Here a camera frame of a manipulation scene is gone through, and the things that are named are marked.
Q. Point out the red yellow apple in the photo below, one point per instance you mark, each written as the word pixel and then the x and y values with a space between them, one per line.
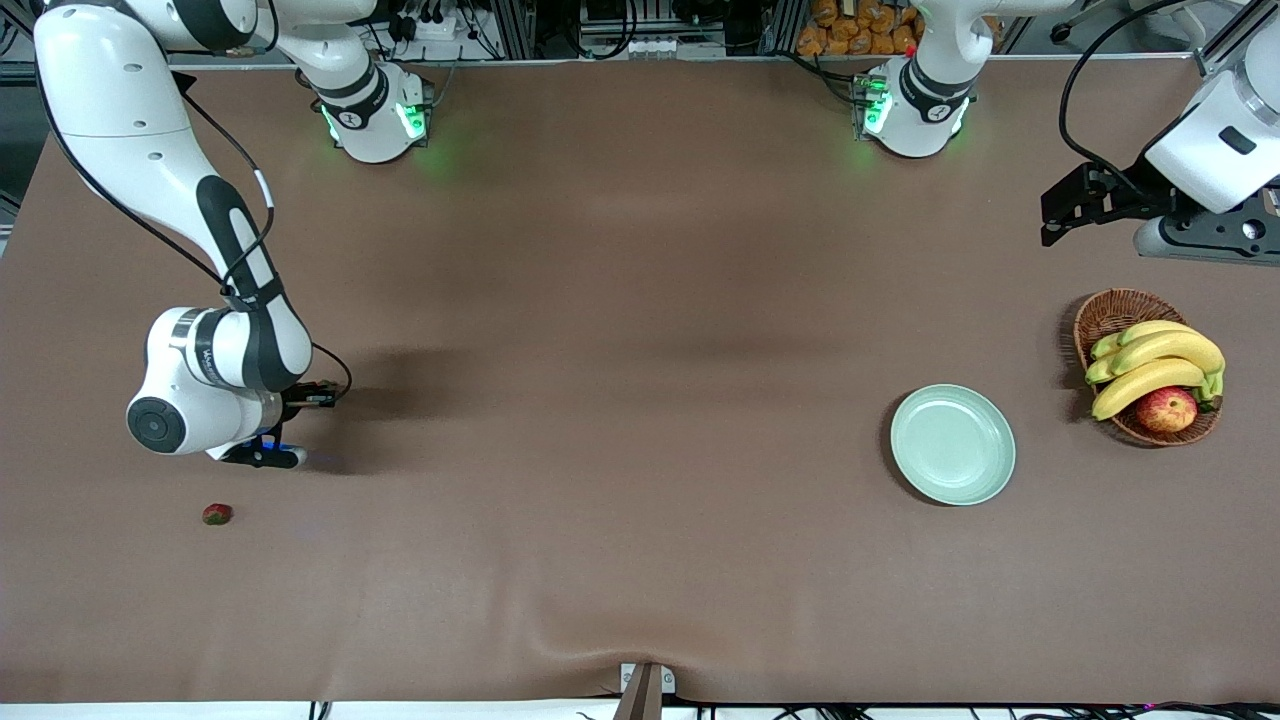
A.
pixel 1166 410

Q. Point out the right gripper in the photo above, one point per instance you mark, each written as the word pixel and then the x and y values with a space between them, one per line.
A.
pixel 296 397

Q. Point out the grey metal mount bracket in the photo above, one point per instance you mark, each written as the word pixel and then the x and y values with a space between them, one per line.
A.
pixel 642 690

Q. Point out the white connector strip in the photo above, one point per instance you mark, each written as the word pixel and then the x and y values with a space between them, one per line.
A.
pixel 665 46

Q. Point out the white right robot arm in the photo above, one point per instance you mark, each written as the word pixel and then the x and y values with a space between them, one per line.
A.
pixel 110 100

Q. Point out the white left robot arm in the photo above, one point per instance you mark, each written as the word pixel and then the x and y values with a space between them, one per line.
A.
pixel 915 120

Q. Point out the pale green round plate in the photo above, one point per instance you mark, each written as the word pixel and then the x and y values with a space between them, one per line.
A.
pixel 952 445

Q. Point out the brown table cover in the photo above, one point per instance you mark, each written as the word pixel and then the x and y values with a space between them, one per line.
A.
pixel 640 350

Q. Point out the brown wicker basket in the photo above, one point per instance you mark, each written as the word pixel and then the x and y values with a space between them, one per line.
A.
pixel 1115 310

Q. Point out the aluminium frame profile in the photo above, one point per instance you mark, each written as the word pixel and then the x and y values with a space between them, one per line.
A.
pixel 1225 50

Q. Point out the yellow banana bunch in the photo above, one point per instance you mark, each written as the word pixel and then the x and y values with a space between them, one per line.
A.
pixel 1160 350

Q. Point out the white power strip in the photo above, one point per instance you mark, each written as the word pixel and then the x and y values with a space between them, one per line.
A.
pixel 435 25

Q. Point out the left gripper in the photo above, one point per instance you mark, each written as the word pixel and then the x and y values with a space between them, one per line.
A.
pixel 1143 198

